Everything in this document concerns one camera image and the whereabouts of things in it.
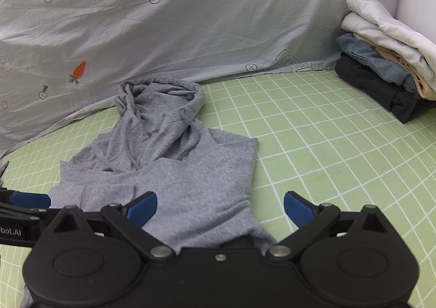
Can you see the white folded garment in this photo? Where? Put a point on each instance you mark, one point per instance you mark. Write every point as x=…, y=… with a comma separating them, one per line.
x=385, y=18

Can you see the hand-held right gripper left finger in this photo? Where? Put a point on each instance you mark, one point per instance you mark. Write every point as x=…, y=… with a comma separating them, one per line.
x=143, y=207

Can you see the beige folded garment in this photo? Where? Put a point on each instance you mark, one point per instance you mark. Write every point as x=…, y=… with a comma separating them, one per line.
x=425, y=90

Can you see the green checked bed sheet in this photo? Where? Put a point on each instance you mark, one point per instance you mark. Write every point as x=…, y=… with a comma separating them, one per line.
x=323, y=151

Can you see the grey zip hoodie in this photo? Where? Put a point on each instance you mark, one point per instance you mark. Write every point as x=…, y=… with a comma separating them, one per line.
x=190, y=171

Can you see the blue denim folded jeans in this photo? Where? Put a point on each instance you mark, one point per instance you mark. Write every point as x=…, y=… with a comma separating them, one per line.
x=374, y=59

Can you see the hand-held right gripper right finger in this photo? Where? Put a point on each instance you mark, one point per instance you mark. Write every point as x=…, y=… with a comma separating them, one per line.
x=299, y=209

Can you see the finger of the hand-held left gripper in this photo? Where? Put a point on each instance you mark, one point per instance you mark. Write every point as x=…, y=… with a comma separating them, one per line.
x=30, y=199

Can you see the stack of folded clothes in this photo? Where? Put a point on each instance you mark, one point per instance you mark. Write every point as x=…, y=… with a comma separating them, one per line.
x=381, y=39

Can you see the grey printed bed sheet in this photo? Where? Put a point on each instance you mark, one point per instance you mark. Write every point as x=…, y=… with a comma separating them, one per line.
x=170, y=39

